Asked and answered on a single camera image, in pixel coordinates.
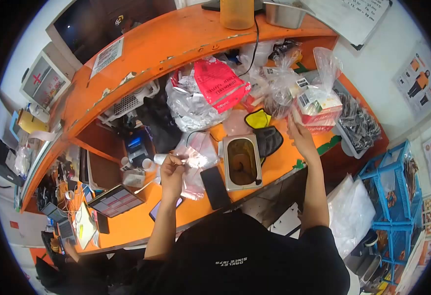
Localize person's left hand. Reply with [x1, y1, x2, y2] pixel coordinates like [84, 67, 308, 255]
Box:
[159, 153, 189, 201]

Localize person's right hand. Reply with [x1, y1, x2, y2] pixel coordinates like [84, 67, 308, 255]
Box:
[287, 114, 318, 161]

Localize person's left fingers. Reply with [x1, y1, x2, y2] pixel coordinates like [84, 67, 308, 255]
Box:
[162, 153, 189, 171]

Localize person's right fingers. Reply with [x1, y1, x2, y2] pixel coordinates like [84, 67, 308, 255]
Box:
[287, 114, 306, 140]

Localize small clear plastic bag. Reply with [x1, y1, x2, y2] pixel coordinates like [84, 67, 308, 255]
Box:
[174, 131, 220, 201]

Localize clear bag with red-white boxes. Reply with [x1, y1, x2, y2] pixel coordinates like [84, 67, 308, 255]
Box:
[291, 47, 344, 134]

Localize yellow and black pouch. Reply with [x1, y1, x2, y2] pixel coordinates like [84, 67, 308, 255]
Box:
[244, 108, 272, 130]

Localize black receipt printer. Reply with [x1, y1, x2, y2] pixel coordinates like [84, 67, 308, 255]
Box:
[123, 132, 151, 167]

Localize knotted clear bag with food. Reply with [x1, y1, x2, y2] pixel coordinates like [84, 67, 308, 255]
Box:
[263, 55, 302, 119]

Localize black smartphone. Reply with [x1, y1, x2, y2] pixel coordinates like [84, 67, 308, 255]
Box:
[200, 166, 233, 211]

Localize smartphone with lit screen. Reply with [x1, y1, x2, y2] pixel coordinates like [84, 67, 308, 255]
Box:
[149, 197, 185, 222]

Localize steel container with brown sauce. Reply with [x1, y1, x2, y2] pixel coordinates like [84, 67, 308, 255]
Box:
[222, 134, 263, 192]

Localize tray of black sachets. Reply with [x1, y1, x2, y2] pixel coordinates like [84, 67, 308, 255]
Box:
[331, 79, 383, 160]

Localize black tablet with lit screen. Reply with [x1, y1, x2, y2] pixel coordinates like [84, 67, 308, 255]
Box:
[87, 184, 146, 218]

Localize white plastic basket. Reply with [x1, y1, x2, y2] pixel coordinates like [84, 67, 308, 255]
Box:
[98, 79, 161, 126]

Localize red plastic packet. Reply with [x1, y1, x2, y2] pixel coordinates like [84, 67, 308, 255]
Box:
[193, 57, 252, 114]

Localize orange raised counter shelf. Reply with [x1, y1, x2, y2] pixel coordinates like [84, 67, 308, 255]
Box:
[19, 3, 339, 214]

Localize stack of clear plastic bags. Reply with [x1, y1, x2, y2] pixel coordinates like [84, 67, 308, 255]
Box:
[326, 174, 377, 259]

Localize person's body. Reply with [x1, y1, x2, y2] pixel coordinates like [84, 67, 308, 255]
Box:
[132, 209, 351, 295]

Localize steel tub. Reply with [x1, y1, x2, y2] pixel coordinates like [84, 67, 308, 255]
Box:
[263, 0, 309, 30]

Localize white notice board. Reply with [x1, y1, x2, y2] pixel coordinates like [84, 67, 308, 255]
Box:
[300, 0, 394, 51]

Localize white printed paper sheet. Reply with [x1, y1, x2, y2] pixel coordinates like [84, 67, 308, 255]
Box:
[90, 36, 125, 79]

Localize blue plastic basket rack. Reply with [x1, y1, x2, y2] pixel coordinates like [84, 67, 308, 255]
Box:
[358, 139, 424, 285]

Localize orange translucent container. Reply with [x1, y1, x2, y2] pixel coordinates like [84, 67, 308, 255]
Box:
[220, 0, 255, 31]

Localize white first aid box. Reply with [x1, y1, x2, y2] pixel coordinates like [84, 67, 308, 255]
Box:
[19, 42, 77, 112]

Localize black cable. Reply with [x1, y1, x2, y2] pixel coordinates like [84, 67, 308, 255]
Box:
[238, 15, 260, 78]

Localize wall poster with figure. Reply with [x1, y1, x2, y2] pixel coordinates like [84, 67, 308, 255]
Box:
[392, 40, 431, 121]

